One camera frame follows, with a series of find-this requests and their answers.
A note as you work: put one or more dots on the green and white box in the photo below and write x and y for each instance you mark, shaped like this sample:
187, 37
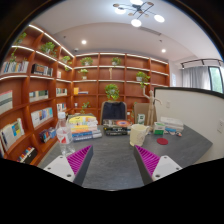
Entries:
159, 128

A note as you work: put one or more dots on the red round coaster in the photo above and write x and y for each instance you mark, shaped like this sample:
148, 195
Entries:
162, 141

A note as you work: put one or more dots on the wooden artist mannequin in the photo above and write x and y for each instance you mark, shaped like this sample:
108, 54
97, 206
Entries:
152, 100

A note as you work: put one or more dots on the white curtain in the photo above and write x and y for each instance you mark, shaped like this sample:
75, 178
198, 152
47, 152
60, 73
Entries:
196, 77

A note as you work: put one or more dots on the brown cardboard box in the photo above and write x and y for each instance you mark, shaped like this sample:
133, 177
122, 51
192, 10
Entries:
141, 108

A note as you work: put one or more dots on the ceiling light fixture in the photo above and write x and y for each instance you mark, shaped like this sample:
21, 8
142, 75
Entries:
137, 9

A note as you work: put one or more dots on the wooden wall bookshelf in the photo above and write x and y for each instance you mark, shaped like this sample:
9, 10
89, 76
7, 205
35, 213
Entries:
40, 77

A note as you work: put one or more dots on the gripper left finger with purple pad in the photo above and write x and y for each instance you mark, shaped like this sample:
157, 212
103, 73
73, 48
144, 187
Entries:
73, 167

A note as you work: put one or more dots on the colourful book stack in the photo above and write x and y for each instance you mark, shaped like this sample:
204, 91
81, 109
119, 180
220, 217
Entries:
84, 127

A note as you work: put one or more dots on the potted green plant centre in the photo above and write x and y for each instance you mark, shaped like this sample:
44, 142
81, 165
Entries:
112, 92

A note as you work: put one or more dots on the white boxes stack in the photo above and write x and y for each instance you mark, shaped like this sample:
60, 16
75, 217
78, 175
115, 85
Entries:
173, 123

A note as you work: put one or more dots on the dark office chair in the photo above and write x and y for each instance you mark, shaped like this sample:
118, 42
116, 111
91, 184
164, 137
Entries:
113, 110

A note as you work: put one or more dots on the clear plastic water bottle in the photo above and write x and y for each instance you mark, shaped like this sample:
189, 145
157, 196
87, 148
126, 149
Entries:
64, 135

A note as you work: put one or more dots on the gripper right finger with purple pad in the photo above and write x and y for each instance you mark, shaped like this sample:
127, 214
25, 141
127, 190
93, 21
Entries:
152, 167

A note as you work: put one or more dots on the dark book stack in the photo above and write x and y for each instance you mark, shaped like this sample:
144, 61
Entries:
113, 127

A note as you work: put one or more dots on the white partition panel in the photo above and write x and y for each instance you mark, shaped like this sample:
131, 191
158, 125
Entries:
201, 110

